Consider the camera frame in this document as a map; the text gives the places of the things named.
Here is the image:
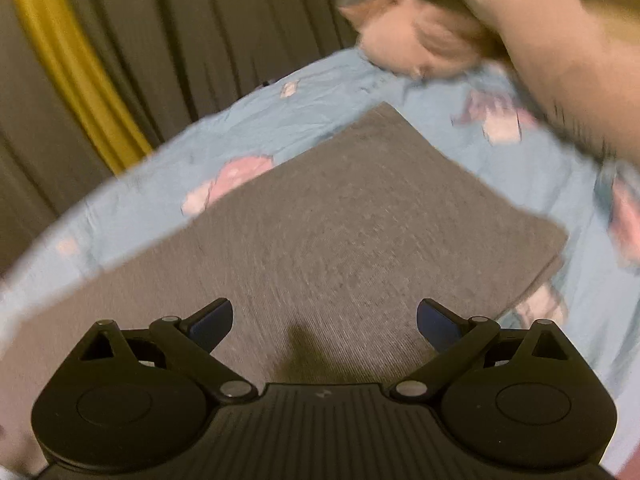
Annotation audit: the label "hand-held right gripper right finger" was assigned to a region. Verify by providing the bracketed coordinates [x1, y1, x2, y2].
[390, 298, 571, 404]

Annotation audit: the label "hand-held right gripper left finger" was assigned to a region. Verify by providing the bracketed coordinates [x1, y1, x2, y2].
[80, 298, 257, 404]

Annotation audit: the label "grey pants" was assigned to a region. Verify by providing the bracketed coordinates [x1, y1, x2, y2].
[0, 101, 570, 476]

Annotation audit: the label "person's left forearm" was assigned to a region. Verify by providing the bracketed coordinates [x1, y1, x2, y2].
[450, 0, 640, 171]

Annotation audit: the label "blue printed bedsheet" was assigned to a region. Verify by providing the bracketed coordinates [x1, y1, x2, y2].
[0, 42, 640, 480]

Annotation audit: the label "olive grey curtain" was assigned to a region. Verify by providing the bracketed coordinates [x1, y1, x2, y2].
[50, 0, 396, 151]
[0, 0, 117, 273]

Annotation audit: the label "yellow curtain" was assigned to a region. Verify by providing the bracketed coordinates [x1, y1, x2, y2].
[9, 0, 153, 177]

